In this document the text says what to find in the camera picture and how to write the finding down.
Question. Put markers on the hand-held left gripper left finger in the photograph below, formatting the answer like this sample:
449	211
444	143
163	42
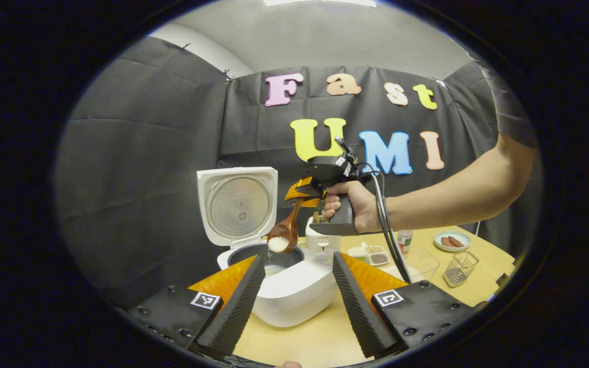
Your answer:
238	306

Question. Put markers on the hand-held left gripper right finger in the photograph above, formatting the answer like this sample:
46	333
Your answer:
356	306

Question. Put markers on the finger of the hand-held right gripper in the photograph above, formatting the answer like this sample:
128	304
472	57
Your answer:
297	190
310	203

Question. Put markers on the brown wooden spoon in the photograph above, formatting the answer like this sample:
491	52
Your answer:
289	225

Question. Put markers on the white rice spoonful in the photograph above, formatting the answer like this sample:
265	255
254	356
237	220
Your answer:
278	244

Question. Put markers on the white rice cooker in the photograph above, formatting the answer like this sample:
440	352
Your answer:
294	296

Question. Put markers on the clear container of rice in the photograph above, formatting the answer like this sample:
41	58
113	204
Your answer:
422	263

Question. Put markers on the brown toast slice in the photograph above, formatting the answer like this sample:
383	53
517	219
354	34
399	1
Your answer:
317	219

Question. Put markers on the white toaster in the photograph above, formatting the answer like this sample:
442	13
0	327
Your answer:
325	243

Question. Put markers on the divided dish of beans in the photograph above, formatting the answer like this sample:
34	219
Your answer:
376	258

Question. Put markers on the clear plastic bottle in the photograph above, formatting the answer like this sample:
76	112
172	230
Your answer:
405	243

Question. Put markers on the pale green plate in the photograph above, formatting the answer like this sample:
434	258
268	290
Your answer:
466	240

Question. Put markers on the person's grey shirt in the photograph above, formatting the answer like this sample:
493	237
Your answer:
514	117

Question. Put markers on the white frame pole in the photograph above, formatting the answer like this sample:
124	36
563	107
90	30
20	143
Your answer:
477	228

